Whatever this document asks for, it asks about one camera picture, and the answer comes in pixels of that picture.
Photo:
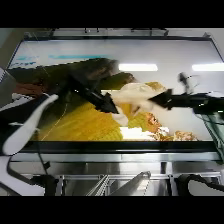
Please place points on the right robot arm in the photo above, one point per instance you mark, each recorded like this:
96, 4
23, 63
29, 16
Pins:
200, 100

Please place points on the silver frame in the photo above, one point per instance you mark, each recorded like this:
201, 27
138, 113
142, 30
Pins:
110, 160

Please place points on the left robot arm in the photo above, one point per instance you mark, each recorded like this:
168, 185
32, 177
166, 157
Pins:
28, 128

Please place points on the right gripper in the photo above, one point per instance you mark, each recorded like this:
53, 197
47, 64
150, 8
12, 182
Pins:
165, 99

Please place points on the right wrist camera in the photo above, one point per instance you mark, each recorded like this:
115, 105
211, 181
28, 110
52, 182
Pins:
183, 80

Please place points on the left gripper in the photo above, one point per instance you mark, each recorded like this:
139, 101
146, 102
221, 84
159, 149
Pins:
105, 104

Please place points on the cream shirt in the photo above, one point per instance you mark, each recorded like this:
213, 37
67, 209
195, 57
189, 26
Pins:
135, 95

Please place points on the red-brown garment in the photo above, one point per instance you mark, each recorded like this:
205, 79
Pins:
30, 90

